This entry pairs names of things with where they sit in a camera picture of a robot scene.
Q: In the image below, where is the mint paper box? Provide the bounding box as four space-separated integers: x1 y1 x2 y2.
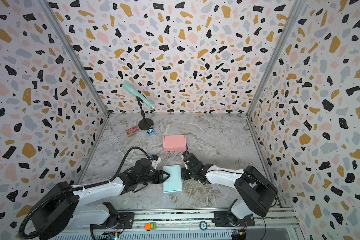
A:
163 165 183 195

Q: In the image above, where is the pink paper box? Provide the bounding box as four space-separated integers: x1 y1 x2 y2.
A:
163 135 187 152

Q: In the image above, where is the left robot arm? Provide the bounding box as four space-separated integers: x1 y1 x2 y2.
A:
19 155 171 240

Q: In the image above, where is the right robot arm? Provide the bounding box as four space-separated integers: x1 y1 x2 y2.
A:
181 151 278 226

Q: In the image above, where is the small pink card box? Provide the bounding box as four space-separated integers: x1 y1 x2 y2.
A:
126 126 140 137

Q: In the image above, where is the small blue toy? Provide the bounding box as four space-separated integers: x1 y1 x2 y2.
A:
147 126 155 136

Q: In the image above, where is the black microphone stand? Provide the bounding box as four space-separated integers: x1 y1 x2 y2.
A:
136 97 154 131

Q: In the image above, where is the orange button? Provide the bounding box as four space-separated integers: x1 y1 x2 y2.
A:
144 222 156 231

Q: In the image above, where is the mint green microphone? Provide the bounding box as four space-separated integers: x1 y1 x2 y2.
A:
123 82 156 110

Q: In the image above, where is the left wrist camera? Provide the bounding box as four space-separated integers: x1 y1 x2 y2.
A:
150 155 161 170

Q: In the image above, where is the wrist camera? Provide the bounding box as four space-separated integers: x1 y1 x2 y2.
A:
150 155 161 170
182 151 190 169

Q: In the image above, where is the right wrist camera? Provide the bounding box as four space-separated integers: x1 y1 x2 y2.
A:
182 151 190 169

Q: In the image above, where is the black corrugated cable hose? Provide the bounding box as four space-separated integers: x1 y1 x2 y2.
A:
17 146 152 240

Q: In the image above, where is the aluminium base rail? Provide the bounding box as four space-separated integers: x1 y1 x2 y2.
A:
55 208 304 240

